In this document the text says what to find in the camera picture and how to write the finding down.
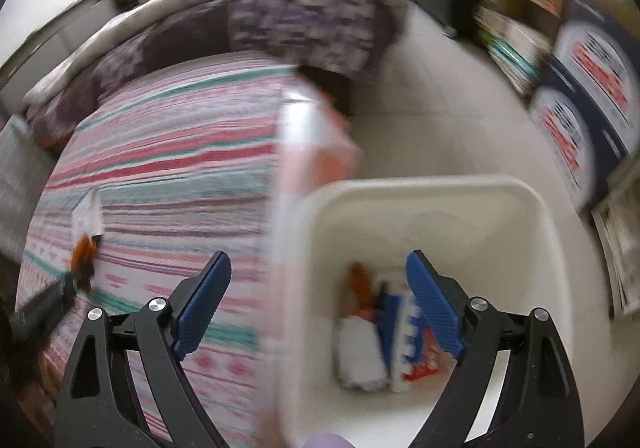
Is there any dark blue cardboard box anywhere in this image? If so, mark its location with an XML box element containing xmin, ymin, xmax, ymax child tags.
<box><xmin>529</xmin><ymin>86</ymin><xmax>597</xmax><ymax>213</ymax></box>
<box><xmin>553</xmin><ymin>0</ymin><xmax>639</xmax><ymax>153</ymax></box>

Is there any white plastic bag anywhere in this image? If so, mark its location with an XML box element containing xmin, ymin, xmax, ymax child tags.
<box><xmin>335</xmin><ymin>316</ymin><xmax>388</xmax><ymax>392</ymax></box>

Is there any white plastic tool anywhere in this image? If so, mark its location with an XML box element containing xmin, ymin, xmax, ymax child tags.
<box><xmin>72</xmin><ymin>189</ymin><xmax>104</xmax><ymax>242</ymax></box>

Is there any grey checked covered chair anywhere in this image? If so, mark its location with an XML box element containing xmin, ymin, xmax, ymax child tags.
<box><xmin>0</xmin><ymin>116</ymin><xmax>55</xmax><ymax>264</ymax></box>

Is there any blue white carton box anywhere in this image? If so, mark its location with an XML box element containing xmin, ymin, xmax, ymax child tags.
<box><xmin>376</xmin><ymin>289</ymin><xmax>426</xmax><ymax>393</ymax></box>

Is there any purple floral folded quilt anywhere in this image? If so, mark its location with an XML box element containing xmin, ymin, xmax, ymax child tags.
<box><xmin>23</xmin><ymin>0</ymin><xmax>409</xmax><ymax>148</ymax></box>

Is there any white plastic trash bin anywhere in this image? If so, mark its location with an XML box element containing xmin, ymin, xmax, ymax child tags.
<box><xmin>280</xmin><ymin>176</ymin><xmax>585</xmax><ymax>447</ymax></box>

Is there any bed with patterned sheet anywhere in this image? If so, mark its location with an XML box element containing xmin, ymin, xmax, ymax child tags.
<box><xmin>14</xmin><ymin>52</ymin><xmax>362</xmax><ymax>448</ymax></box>

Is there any red white snack bag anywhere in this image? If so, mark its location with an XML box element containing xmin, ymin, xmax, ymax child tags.
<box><xmin>335</xmin><ymin>262</ymin><xmax>440</xmax><ymax>385</ymax></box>

